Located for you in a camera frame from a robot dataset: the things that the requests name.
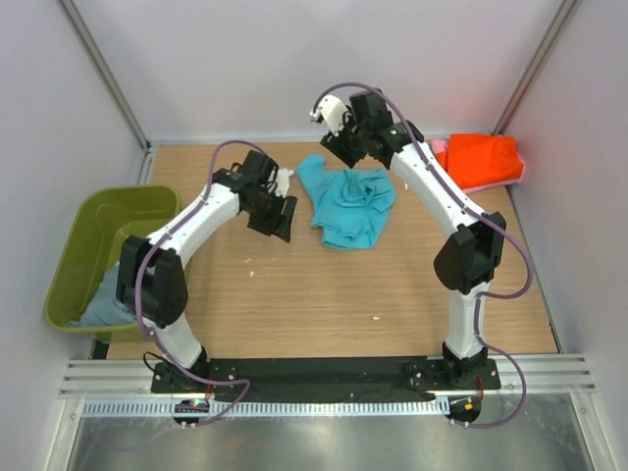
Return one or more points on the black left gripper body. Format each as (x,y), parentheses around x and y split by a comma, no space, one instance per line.
(267,201)

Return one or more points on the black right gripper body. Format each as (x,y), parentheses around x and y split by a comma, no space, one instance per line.
(360,132)

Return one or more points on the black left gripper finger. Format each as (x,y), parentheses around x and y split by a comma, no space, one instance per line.
(265,226)
(286,217)

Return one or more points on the teal t shirt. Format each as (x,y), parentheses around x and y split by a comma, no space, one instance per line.
(351,208)

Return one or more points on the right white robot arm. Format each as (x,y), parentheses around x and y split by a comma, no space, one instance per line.
(465,265)

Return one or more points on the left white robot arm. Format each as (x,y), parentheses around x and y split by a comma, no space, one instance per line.
(151,279)

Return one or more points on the white scraps left centre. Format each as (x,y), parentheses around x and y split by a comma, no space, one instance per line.
(251,272)

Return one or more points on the folded pink t shirt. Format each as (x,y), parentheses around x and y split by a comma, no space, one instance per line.
(439,146)

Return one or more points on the folded orange t shirt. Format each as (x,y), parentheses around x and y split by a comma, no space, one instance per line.
(483,162)

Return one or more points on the olive green plastic bin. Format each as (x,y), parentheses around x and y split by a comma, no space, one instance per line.
(102,223)

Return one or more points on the grey blue t shirt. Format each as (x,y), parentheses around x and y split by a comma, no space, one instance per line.
(104,309)

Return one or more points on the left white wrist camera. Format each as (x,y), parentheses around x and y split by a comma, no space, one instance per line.
(282,182)

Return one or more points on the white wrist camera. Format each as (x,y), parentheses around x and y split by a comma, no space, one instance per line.
(282,182)
(331,111)

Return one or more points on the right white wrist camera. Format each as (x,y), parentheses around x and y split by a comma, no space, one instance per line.
(331,111)

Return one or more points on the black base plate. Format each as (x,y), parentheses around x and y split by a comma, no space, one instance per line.
(356,379)

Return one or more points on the right aluminium corner post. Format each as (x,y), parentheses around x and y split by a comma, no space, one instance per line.
(558,24)

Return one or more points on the aluminium corner post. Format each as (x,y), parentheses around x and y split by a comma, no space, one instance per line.
(102,68)
(558,24)

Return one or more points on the white slotted cable duct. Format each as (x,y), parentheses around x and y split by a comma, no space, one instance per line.
(195,408)

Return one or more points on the aluminium frame rail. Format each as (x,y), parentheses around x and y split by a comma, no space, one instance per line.
(535,373)

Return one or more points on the left aluminium corner post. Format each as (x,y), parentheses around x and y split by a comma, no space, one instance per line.
(102,68)

